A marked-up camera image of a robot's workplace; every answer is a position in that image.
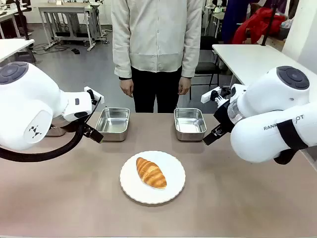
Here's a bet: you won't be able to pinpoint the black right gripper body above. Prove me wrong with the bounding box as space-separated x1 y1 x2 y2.
213 99 236 135

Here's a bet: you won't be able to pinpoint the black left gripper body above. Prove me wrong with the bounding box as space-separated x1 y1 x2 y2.
66 116 86 132

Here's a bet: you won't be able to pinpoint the golden brown croissant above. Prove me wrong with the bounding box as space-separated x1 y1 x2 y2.
136 157 167 190

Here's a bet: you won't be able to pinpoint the person right forearm cream sleeve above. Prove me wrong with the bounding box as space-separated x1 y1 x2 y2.
112 37 132 80

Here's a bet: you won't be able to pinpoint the person left forearm cream sleeve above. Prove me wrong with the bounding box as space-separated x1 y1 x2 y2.
180 37 202 78

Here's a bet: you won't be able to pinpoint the rectangular steel container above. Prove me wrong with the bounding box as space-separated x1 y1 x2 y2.
46 125 67 137
173 107 208 142
95 107 131 142

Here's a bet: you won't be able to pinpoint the person left hand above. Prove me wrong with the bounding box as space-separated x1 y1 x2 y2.
178 76 191 96

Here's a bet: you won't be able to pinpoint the person right hand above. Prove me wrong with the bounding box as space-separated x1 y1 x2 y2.
119 78 134 98

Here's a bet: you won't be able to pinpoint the black folding chair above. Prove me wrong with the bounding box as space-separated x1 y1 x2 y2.
190 36 221 100

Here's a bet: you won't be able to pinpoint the large white table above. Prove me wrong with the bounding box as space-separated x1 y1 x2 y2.
212 44 302 87

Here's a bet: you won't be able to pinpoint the white scalloped plate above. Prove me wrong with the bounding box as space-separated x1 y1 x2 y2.
119 150 186 205

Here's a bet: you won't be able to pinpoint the black trousers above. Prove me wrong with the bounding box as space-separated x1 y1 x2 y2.
130 65 183 114

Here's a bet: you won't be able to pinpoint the blue purple garment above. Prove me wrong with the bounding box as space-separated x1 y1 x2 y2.
221 0 252 44

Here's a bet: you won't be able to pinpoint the red jacket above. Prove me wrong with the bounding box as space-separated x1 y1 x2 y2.
231 6 287 45

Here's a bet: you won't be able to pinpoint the black pole with base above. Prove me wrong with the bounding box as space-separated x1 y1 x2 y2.
261 0 277 47

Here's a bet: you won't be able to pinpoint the cream button shirt torso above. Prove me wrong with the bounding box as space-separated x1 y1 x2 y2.
110 0 203 80

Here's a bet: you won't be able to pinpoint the grey storage basket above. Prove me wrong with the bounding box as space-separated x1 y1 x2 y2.
279 19 294 41

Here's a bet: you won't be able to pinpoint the grey metal workbench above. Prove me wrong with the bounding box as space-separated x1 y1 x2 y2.
38 2 105 52

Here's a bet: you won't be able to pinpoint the black pole with clamp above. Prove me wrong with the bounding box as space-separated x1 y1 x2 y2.
15 0 32 40

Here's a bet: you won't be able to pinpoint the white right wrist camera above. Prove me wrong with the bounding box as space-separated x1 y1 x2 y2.
201 86 232 104

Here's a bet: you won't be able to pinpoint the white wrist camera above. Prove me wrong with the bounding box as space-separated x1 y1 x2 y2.
201 86 232 104
83 86 104 99

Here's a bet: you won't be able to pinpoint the black sleeved arm cable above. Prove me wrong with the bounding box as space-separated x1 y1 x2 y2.
0 95 102 163

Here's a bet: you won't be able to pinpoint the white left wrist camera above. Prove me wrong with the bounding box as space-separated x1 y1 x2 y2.
83 86 104 99

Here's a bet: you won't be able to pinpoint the black strap on right arm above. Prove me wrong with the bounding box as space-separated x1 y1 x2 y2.
276 119 309 151

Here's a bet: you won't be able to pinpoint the white power strip with cables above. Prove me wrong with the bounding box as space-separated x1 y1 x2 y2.
44 41 62 51

